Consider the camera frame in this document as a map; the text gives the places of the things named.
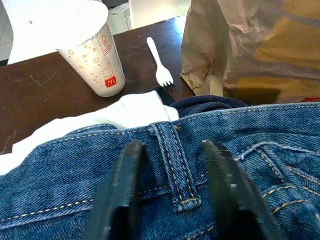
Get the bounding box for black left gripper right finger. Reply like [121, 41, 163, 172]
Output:
[201, 139, 281, 240]

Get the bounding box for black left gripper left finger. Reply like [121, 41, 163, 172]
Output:
[87, 139, 146, 240]

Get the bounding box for dark blue jeans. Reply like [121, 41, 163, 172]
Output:
[0, 102, 320, 240]

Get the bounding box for white cloth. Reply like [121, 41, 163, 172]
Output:
[0, 90, 180, 177]

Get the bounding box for white printed paper cup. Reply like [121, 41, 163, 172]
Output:
[56, 1, 127, 98]

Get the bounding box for white plastic fork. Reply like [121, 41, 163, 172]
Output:
[146, 36, 175, 88]

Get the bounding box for brown paper bag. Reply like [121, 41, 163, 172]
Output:
[180, 0, 320, 106]

